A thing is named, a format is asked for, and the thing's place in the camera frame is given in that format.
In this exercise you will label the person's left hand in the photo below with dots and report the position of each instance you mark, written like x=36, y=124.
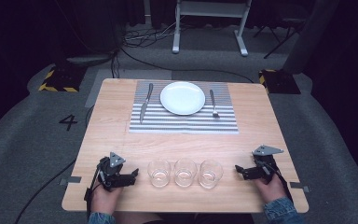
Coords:
x=104, y=199

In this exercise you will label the black tripod stand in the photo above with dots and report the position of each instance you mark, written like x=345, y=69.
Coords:
x=281, y=34

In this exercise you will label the grey striped placemat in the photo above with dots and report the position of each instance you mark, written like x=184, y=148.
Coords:
x=183, y=123

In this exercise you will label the grey upright column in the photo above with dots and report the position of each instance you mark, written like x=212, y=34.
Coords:
x=310, y=37

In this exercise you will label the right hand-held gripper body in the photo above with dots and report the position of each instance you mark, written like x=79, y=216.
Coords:
x=265, y=164

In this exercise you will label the person's right hand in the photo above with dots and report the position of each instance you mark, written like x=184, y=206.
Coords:
x=272, y=189

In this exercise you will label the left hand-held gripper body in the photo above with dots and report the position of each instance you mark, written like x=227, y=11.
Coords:
x=111, y=170

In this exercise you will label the silver fork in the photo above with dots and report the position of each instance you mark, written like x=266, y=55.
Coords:
x=213, y=102

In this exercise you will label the white metal desk frame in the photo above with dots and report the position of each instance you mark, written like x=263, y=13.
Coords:
x=211, y=9

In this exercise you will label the clear drinking glass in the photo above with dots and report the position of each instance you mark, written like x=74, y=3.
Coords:
x=210, y=174
x=159, y=174
x=185, y=173

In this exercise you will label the grey tape strip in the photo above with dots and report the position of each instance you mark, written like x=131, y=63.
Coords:
x=300, y=186
x=71, y=179

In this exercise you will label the white round plate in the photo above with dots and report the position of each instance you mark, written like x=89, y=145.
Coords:
x=182, y=98

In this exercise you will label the black base with yellow stripes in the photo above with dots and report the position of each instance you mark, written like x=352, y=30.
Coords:
x=279, y=82
x=62, y=80

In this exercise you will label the silver table knife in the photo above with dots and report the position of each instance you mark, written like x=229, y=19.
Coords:
x=145, y=104

